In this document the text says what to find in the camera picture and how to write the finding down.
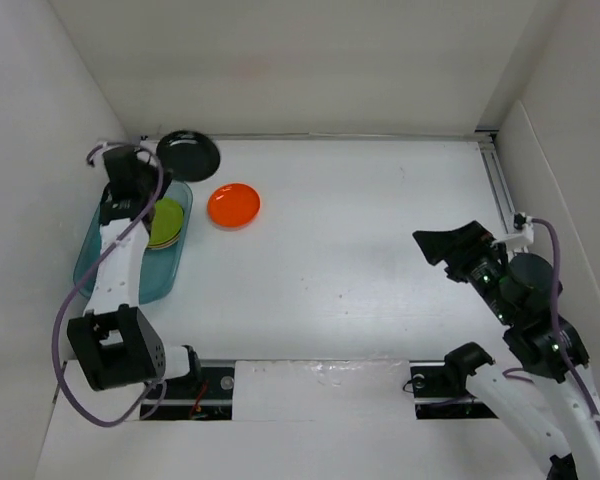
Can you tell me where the aluminium rail right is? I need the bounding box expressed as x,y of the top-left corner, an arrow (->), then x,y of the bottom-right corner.
476,131 -> 528,258

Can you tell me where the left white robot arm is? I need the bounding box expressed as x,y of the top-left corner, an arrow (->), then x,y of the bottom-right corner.
67,143 -> 204,397

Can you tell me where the beige plate with drawings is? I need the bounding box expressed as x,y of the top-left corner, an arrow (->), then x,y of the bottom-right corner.
147,237 -> 179,251

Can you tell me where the orange plate back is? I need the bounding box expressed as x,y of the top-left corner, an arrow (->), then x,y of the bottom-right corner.
207,183 -> 261,229

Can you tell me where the green plate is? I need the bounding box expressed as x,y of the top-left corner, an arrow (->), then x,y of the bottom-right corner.
148,198 -> 184,245

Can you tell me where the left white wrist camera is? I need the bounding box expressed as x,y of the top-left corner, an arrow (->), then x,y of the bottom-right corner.
85,141 -> 112,168

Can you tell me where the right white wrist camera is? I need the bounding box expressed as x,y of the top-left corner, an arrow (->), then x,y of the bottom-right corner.
492,212 -> 534,251

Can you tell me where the teal plastic bin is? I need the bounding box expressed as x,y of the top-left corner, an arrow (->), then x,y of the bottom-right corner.
73,182 -> 194,305

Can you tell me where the black plate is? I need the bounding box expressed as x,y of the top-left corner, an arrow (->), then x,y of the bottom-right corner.
156,130 -> 221,182

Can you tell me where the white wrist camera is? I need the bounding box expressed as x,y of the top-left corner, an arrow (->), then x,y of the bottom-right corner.
492,212 -> 534,251
85,141 -> 112,168

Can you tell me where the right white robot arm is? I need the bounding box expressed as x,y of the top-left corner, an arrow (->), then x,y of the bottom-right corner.
404,213 -> 600,479

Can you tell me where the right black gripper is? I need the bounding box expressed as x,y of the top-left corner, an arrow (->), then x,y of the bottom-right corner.
412,218 -> 516,324

